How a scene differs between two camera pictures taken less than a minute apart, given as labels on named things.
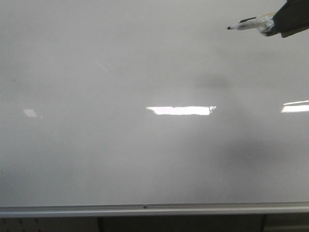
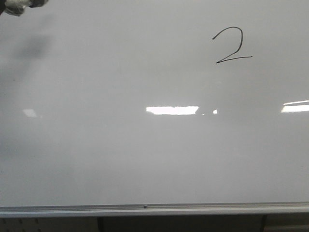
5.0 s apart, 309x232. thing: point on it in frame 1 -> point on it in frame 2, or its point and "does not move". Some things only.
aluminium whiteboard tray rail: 296,208 does not move
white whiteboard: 125,102 does not move
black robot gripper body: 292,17 -> 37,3
